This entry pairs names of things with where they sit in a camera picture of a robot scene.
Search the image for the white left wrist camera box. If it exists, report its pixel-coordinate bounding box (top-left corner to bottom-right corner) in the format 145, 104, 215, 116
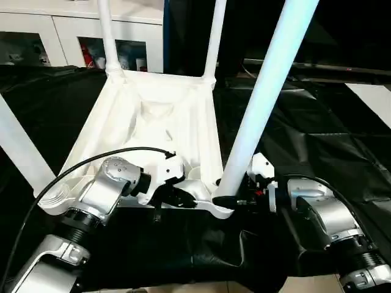
136, 151, 186, 206

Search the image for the black left wrist camera cable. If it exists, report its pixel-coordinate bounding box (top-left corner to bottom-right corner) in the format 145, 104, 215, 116
5, 146, 177, 276

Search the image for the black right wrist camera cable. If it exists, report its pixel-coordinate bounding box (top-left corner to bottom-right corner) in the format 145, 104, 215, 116
274, 173, 368, 236

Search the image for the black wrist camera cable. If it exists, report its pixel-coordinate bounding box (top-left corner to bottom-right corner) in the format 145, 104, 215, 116
5, 146, 177, 276
274, 173, 368, 236

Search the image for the white plastic table top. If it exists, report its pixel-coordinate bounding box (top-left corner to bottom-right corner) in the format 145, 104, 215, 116
35, 67, 236, 220

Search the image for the white glass-door cabinet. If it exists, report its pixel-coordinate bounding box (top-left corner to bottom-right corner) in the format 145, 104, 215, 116
0, 0, 166, 73

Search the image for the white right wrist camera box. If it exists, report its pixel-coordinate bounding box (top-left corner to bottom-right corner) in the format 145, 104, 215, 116
246, 151, 279, 214

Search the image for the white flat board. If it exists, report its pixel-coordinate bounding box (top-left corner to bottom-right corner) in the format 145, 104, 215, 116
346, 82, 391, 123

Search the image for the dark metal rod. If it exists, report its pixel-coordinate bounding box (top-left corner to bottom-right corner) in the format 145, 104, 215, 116
242, 57, 391, 76

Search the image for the black plastic mat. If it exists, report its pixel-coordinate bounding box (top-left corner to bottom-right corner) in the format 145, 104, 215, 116
0, 62, 391, 292

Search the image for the black box gold label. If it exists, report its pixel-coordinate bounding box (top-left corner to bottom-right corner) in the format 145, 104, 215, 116
163, 0, 246, 78

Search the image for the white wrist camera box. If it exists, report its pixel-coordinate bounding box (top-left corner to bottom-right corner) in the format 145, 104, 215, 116
246, 151, 279, 214
136, 151, 186, 206

